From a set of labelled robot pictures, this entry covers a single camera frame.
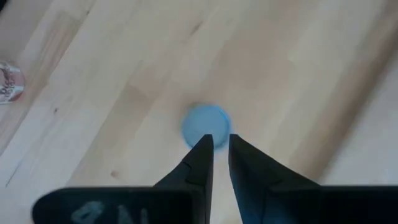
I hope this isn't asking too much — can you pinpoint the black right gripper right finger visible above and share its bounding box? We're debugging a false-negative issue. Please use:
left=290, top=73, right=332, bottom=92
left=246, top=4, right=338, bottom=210
left=228, top=133, right=398, bottom=224

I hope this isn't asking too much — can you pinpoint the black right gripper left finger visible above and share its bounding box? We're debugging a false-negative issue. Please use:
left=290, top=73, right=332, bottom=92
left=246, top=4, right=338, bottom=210
left=30, top=133, right=215, bottom=224

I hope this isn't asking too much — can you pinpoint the strawberry dessert can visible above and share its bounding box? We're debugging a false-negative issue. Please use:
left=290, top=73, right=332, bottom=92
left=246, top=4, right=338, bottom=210
left=0, top=60, right=26, bottom=105

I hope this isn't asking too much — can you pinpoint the short green orange-fruit can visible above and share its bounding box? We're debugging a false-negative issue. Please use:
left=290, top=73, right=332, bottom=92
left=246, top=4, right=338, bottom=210
left=180, top=103, right=233, bottom=151

